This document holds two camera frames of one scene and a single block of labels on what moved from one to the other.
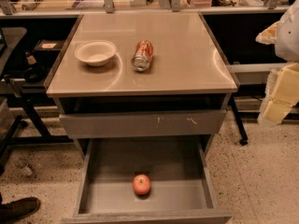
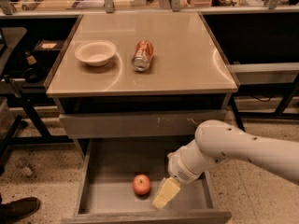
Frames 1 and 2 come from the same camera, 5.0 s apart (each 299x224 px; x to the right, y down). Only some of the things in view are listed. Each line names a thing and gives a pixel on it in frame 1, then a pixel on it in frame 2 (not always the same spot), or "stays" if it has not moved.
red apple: x=141 y=184 stays
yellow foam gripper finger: x=281 y=93 → x=168 y=189
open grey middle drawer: x=153 y=180 stays
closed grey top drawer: x=143 y=123 stays
